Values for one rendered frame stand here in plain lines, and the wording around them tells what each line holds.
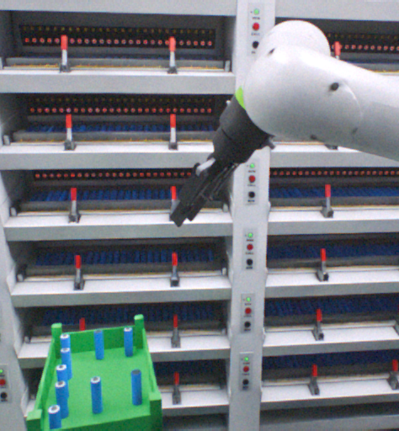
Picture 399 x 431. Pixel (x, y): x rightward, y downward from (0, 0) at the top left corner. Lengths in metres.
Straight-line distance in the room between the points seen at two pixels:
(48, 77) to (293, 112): 0.72
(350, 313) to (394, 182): 0.45
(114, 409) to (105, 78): 0.74
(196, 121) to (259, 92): 0.72
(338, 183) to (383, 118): 0.83
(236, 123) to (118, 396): 0.54
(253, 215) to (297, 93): 0.63
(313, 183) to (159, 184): 0.49
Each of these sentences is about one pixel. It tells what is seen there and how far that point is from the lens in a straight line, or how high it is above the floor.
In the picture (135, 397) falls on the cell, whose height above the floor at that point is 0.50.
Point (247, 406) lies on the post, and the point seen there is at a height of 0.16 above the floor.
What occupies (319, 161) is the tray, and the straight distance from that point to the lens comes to 1.09.
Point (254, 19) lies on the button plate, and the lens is 1.05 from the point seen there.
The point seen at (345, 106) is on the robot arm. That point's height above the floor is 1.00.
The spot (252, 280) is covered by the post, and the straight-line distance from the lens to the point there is 1.09.
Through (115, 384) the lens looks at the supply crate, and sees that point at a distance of 0.83.
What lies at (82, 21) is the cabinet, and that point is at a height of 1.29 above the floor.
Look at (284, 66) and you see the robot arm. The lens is 0.45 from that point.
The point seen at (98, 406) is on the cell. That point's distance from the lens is 0.76.
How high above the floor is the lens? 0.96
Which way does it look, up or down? 12 degrees down
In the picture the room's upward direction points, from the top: straight up
